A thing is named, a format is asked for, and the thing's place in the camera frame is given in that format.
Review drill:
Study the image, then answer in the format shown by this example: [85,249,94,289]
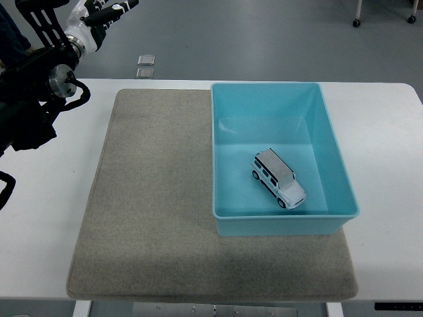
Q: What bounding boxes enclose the grey metal plate with screws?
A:
[132,303,298,317]

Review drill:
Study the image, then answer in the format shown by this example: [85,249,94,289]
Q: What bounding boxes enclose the black table control panel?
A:
[374,302,423,312]

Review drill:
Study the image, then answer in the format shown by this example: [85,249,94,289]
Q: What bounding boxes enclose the blue plastic box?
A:
[210,81,360,237]

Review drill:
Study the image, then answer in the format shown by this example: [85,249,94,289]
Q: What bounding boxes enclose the person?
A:
[0,3,33,69]

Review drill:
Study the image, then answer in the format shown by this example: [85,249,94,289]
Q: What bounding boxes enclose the white toy car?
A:
[250,147,307,211]

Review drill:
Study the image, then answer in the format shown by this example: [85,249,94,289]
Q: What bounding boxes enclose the white cart leg with caster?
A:
[406,0,418,24]
[352,0,362,28]

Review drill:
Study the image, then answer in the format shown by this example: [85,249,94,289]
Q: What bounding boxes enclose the beige fabric mat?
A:
[65,88,360,303]

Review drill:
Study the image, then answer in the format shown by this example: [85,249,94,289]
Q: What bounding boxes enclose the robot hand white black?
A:
[64,0,140,52]

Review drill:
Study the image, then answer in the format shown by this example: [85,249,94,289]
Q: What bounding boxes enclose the white table leg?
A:
[72,300,92,317]
[326,302,344,317]

